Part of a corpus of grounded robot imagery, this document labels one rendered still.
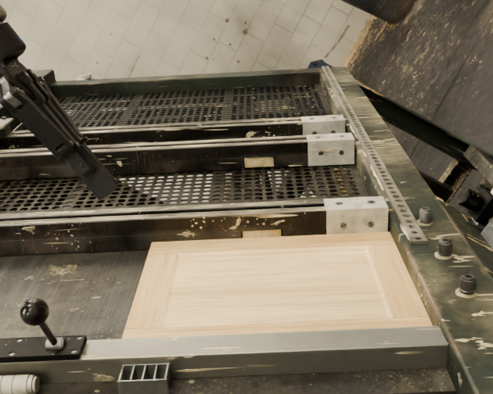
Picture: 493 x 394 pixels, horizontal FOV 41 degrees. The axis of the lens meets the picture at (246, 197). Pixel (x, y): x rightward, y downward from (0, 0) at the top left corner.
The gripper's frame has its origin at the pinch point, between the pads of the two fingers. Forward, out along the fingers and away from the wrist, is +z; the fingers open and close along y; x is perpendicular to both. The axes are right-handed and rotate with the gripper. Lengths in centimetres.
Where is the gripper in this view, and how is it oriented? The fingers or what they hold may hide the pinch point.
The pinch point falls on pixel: (91, 171)
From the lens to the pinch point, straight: 85.4
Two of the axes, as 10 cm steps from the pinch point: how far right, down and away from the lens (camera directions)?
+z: 5.9, 7.7, 2.5
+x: 8.0, -5.8, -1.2
